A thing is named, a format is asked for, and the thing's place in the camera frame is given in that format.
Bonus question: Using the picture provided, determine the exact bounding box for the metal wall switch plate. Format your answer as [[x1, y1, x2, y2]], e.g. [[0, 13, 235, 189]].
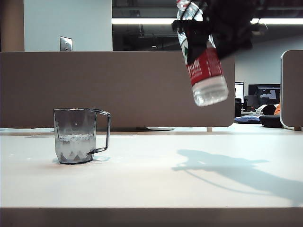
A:
[[59, 36, 73, 52]]

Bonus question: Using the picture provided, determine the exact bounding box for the black backpack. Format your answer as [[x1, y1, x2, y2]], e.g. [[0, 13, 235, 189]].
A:
[[262, 104, 277, 116]]

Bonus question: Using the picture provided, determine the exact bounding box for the large lit computer monitor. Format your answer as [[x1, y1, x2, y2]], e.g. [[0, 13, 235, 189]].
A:
[[248, 83, 281, 106]]

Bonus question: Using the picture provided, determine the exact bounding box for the clear red-label mineral water bottle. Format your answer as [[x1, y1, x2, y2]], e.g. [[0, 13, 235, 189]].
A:
[[176, 0, 229, 107]]

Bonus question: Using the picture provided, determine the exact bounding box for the long white ceiling light strip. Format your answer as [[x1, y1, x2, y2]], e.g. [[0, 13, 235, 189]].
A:
[[111, 17, 303, 25]]

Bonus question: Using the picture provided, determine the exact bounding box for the small white-screen computer monitor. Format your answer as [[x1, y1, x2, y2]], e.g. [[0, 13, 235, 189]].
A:
[[235, 81, 245, 104]]

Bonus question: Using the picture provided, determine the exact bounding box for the wide brown desk partition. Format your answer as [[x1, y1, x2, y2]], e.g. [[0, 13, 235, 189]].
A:
[[0, 50, 235, 130]]

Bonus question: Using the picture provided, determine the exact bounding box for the black padded seat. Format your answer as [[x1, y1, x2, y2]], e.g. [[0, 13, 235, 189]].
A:
[[258, 114, 284, 129]]

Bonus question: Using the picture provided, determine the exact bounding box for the white-edged brown desk partition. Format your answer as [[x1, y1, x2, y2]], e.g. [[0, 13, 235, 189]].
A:
[[280, 49, 303, 131]]

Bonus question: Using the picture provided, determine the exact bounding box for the grey transparent plastic mug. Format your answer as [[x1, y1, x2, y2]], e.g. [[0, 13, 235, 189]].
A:
[[53, 108, 111, 165]]

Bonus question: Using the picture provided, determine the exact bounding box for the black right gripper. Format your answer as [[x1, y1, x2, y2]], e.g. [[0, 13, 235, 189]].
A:
[[171, 13, 253, 65]]

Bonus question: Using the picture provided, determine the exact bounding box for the blue cushion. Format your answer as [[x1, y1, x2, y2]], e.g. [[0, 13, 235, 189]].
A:
[[234, 114, 262, 124]]

